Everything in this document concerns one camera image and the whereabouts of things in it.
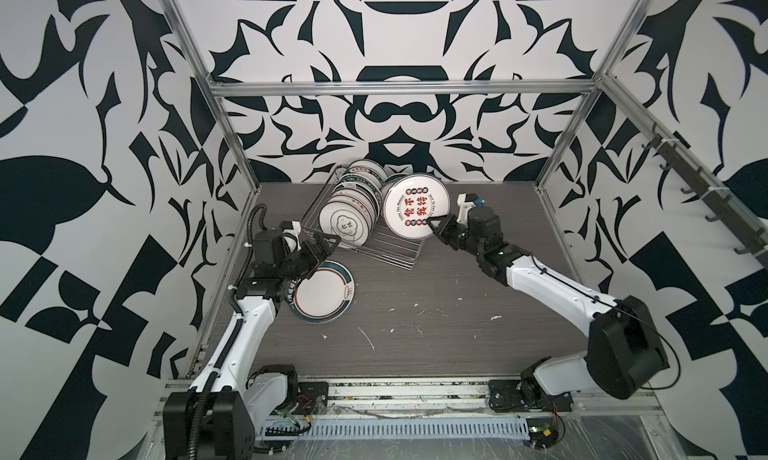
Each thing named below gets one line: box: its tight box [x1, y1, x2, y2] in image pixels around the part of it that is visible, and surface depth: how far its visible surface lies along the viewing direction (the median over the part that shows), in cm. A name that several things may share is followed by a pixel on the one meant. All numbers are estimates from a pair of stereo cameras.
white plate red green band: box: [291, 260, 356, 324], surface depth 92 cm
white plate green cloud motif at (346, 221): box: [318, 201, 370, 247], surface depth 98 cm
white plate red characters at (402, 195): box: [382, 173, 417, 211], surface depth 89 cm
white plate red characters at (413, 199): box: [384, 173, 451, 239], surface depth 87 cm
